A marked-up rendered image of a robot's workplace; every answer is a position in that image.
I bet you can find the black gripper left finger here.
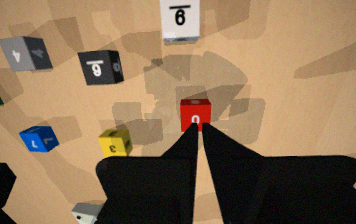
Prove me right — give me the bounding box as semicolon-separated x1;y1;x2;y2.
95;123;199;224

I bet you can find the red block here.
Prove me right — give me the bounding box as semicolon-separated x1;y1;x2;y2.
180;99;211;132

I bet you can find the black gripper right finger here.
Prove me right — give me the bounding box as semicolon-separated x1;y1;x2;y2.
202;122;356;224

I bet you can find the yellow block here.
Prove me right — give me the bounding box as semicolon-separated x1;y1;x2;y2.
98;130;132;157

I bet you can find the blue block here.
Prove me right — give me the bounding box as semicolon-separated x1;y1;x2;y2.
19;126;59;153

